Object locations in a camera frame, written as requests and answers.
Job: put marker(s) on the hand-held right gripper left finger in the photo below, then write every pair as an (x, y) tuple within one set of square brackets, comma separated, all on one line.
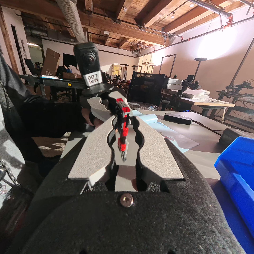
[(93, 156)]

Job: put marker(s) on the person's tan trousers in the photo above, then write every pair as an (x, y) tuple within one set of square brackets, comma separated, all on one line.
[(51, 144)]

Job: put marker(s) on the person's left hand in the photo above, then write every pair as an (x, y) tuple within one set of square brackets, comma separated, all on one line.
[(85, 117)]

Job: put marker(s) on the person's left forearm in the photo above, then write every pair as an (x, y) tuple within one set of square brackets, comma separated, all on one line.
[(55, 117)]

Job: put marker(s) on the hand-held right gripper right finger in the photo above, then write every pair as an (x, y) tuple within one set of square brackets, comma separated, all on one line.
[(158, 156)]

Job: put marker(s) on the large cardboard box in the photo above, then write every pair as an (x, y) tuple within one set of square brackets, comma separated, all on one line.
[(50, 61)]

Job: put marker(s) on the light blue instruction booklet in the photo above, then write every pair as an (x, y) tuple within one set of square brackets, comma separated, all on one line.
[(178, 138)]

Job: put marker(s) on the person's grey shirt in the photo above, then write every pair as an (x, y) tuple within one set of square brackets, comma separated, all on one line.
[(10, 150)]

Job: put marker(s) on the dark grey box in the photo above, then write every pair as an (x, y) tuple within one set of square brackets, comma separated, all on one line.
[(232, 137)]

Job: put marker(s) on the yellow panel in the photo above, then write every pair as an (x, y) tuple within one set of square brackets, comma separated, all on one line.
[(116, 69)]

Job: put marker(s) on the black metal frame stand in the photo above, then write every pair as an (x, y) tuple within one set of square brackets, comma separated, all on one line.
[(168, 55)]

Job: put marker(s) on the black monitor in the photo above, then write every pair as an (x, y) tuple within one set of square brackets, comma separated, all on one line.
[(69, 59)]

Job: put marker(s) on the blue plastic bin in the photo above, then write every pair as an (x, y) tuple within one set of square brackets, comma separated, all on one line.
[(238, 178)]

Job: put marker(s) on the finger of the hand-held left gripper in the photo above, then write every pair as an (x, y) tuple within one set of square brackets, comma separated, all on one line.
[(117, 95), (97, 107)]

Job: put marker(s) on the grey desk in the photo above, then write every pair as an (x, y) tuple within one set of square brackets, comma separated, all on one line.
[(198, 158)]

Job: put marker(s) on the black workbench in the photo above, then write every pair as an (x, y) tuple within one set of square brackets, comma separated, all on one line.
[(59, 82)]

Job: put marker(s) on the wooden top table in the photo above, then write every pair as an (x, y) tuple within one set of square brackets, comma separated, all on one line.
[(214, 103)]

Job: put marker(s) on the silver air duct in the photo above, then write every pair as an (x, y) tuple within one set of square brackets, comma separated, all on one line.
[(73, 19)]

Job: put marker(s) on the black white robot arm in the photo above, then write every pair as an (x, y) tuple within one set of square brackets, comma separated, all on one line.
[(190, 83)]

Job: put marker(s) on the silver ceiling pipe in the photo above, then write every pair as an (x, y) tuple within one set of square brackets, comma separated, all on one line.
[(214, 9)]

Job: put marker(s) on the red grey toy brick model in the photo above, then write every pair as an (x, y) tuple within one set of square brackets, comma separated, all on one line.
[(125, 131)]

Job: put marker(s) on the black mesh chair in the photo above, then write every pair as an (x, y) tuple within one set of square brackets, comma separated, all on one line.
[(146, 87)]

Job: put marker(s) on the black floor lamp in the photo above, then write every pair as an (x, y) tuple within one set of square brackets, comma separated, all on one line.
[(200, 59)]

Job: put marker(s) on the black flat device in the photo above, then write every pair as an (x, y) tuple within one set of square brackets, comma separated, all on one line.
[(177, 118)]

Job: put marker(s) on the white foam sheets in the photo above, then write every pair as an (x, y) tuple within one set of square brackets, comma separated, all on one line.
[(198, 94)]

